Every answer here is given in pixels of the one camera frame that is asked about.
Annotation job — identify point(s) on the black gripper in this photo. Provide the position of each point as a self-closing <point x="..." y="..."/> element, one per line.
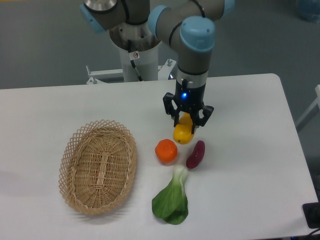
<point x="188" y="100"/>

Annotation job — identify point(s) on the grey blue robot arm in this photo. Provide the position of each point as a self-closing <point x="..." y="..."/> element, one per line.
<point x="137" y="30"/>

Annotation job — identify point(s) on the green bok choy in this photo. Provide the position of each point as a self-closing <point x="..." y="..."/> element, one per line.
<point x="171" y="203"/>

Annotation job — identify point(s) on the oval wicker basket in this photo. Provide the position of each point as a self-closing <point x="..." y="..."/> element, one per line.
<point x="98" y="167"/>

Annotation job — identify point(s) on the blue object top right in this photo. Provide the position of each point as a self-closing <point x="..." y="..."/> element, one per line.
<point x="308" y="10"/>

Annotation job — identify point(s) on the purple sweet potato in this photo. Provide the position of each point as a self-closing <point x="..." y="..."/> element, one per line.
<point x="197" y="155"/>

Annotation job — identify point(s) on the yellow mango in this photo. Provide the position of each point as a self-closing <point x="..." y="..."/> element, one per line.
<point x="182" y="133"/>

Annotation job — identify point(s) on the black device at table edge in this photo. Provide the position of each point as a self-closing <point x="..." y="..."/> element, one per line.
<point x="312" y="214"/>

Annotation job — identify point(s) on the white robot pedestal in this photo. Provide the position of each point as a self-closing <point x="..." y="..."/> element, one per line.
<point x="136" y="66"/>

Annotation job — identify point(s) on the orange tangerine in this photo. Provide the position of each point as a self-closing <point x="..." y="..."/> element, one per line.
<point x="166" y="151"/>

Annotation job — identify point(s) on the white frame at right edge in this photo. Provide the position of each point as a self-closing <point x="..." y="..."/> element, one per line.
<point x="310" y="111"/>

